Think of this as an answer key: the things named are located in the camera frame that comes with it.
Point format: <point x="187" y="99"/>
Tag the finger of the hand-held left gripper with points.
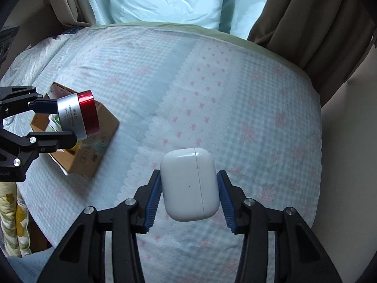
<point x="44" y="106"/>
<point x="50" y="140"/>

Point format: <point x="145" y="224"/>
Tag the cardboard box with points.
<point x="97" y="141"/>

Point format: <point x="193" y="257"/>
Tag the dark printed box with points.
<point x="8" y="44"/>

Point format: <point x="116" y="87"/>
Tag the beige headboard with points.
<point x="35" y="32"/>

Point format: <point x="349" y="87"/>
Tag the silver jar with red lid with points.
<point x="79" y="115"/>

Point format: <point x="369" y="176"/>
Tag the yellow floral blanket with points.
<point x="11" y="218"/>

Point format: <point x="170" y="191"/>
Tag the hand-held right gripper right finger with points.
<point x="225" y="203"/>

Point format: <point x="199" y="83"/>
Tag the white earbud case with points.
<point x="188" y="182"/>

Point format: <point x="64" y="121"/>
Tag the beige curtain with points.
<point x="67" y="0"/>
<point x="309" y="35"/>

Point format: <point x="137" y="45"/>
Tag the white pillow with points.
<point x="35" y="56"/>

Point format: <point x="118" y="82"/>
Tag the dark blue patterned item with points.
<point x="70" y="31"/>

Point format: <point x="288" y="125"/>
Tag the light blue hanging cloth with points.
<point x="162" y="3"/>

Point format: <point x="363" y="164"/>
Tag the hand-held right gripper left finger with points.
<point x="153" y="200"/>

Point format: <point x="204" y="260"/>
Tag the grey-blue cloth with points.
<point x="26" y="266"/>

